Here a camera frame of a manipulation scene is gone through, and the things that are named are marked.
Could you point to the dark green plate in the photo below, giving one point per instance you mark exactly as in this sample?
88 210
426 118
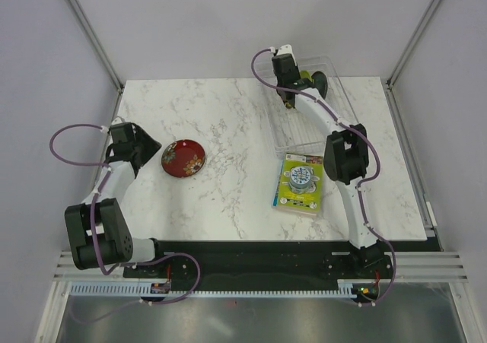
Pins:
320 83

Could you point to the white slotted cable duct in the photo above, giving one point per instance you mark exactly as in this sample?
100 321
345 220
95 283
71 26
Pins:
152 289

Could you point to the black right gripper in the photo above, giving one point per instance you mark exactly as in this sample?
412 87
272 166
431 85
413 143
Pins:
295 68

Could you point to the white wire dish rack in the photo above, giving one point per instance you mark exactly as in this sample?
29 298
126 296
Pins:
304 128

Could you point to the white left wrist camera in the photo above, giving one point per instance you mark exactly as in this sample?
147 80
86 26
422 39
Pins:
117 120

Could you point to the lime green plate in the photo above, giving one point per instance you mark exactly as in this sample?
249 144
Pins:
306 75

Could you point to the green cover book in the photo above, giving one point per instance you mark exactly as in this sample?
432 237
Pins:
300 184

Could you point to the red floral plate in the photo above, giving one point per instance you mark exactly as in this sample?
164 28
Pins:
183 158

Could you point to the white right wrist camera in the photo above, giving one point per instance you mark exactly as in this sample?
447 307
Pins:
282 50

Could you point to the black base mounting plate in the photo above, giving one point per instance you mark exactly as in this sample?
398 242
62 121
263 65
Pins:
260 265

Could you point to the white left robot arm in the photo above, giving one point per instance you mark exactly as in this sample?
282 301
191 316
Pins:
98 234

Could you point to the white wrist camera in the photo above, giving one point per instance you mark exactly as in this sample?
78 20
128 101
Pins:
117 120
282 50

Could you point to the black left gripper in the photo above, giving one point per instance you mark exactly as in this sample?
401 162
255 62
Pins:
152 146

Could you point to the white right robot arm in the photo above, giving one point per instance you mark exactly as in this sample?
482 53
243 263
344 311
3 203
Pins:
346 152

